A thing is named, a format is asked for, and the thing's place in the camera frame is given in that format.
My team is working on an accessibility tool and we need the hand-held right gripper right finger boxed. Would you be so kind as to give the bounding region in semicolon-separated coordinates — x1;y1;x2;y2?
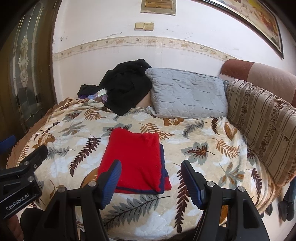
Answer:
180;160;271;241

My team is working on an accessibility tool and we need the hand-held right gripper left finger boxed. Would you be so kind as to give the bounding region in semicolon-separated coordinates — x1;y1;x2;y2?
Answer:
42;160;122;241

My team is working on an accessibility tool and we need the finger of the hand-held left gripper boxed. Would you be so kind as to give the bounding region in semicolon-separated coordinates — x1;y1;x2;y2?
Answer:
20;146;48;175
0;136;16;157

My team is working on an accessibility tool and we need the red and blue sweater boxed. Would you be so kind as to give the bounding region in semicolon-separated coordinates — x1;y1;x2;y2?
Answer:
97;127;172;194

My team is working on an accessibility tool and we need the person's left forearm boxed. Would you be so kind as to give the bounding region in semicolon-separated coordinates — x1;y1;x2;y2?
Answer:
0;217;23;241

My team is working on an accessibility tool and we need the leaf print blanket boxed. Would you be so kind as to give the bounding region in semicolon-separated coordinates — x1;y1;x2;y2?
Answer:
7;97;281;241

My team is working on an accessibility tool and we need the wooden door with glass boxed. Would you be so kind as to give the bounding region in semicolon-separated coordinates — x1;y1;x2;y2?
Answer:
0;0;62;139

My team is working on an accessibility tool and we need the small dark cloth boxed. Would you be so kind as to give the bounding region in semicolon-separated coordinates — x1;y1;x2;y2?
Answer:
77;85;99;98

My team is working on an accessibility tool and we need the purple plastic bag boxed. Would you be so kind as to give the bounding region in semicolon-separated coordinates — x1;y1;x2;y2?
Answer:
79;89;109;102

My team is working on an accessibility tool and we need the black garment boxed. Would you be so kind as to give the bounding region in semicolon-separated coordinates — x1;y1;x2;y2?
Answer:
98;59;152;116

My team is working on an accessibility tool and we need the striped brown cushion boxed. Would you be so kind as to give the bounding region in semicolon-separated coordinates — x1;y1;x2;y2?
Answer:
225;79;296;187

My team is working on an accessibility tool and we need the grey quilted pillow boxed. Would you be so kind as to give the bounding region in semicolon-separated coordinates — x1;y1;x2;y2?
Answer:
145;68;229;120

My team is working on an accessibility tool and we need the red and beige headboard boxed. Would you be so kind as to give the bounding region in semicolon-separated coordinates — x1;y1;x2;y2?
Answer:
218;59;296;107

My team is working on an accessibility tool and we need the metal wall plaque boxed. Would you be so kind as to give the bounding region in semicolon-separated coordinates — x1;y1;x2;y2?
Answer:
140;0;176;15

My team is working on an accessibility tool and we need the framed wall picture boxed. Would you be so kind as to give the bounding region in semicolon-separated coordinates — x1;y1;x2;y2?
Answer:
201;0;284;59

